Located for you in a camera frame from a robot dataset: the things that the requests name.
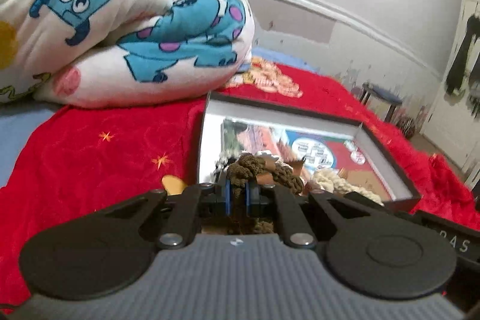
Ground monster cartoon comforter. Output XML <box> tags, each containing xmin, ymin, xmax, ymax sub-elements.
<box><xmin>1</xmin><ymin>0</ymin><xmax>255</xmax><ymax>108</ymax></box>

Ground brown patterned ball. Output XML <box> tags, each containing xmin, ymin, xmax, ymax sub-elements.
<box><xmin>396</xmin><ymin>116</ymin><xmax>416</xmax><ymax>140</ymax></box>

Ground white door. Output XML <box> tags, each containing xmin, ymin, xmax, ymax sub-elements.
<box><xmin>421</xmin><ymin>0</ymin><xmax>479</xmax><ymax>170</ymax></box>

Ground black shallow cardboard box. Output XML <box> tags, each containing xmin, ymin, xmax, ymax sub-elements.
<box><xmin>197</xmin><ymin>93</ymin><xmax>421</xmax><ymax>211</ymax></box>

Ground dark clothes on door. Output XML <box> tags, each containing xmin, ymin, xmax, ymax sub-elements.
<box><xmin>446</xmin><ymin>15</ymin><xmax>479</xmax><ymax>113</ymax></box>

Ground red bear print blanket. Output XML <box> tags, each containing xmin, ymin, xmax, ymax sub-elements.
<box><xmin>1</xmin><ymin>66</ymin><xmax>479</xmax><ymax>305</ymax></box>

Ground cream knit scrunchie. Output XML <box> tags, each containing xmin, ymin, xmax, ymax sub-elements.
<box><xmin>309</xmin><ymin>168</ymin><xmax>383</xmax><ymax>205</ymax></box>

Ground blue round stool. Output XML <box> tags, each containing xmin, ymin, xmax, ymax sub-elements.
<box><xmin>360</xmin><ymin>82</ymin><xmax>403</xmax><ymax>123</ymax></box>

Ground brown knit scrunchie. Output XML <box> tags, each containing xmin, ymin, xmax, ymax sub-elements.
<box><xmin>226</xmin><ymin>153</ymin><xmax>304</xmax><ymax>235</ymax></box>

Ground black white-trim scrunchie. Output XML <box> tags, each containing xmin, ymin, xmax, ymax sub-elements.
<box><xmin>211</xmin><ymin>149</ymin><xmax>240</xmax><ymax>182</ymax></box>

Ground brown triangular snack packet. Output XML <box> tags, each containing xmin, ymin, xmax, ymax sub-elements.
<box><xmin>277</xmin><ymin>140</ymin><xmax>298</xmax><ymax>164</ymax></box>

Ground chinese history textbook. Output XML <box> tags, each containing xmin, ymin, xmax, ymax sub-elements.
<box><xmin>220</xmin><ymin>118</ymin><xmax>394</xmax><ymax>202</ymax></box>

